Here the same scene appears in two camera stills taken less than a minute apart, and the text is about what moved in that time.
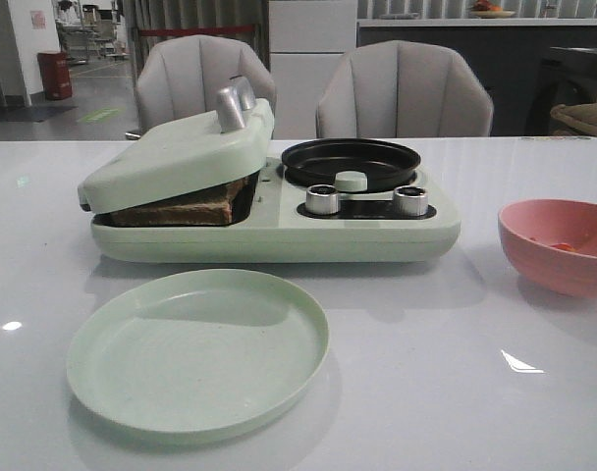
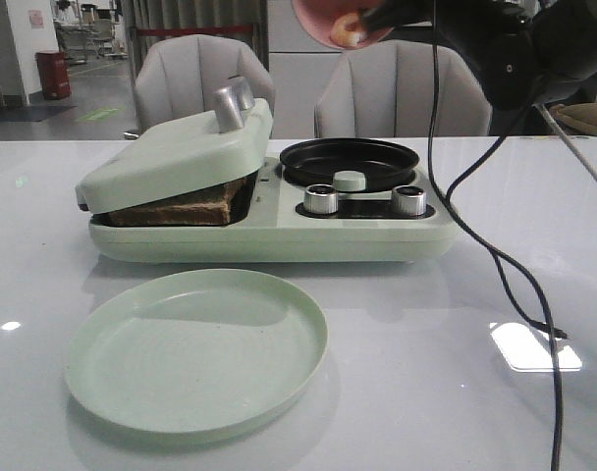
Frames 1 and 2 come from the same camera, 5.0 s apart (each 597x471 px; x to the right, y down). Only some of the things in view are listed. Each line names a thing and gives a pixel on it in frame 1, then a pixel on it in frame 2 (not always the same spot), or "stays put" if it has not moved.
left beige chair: x=184 y=75 stays put
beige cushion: x=594 y=118 stays put
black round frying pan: x=387 y=165 stays put
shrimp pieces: x=561 y=245 to x=346 y=30
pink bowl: x=561 y=245 to x=316 y=17
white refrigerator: x=306 y=40 stays put
